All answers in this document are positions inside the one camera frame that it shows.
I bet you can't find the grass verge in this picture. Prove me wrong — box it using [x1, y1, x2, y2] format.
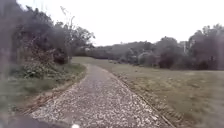
[0, 61, 88, 118]

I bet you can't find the grass field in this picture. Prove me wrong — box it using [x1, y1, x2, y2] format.
[71, 55, 224, 128]

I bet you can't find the grey gravel path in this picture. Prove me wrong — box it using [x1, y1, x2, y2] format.
[29, 63, 174, 128]

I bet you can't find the wood of trees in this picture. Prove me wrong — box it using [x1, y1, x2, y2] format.
[0, 0, 224, 72]

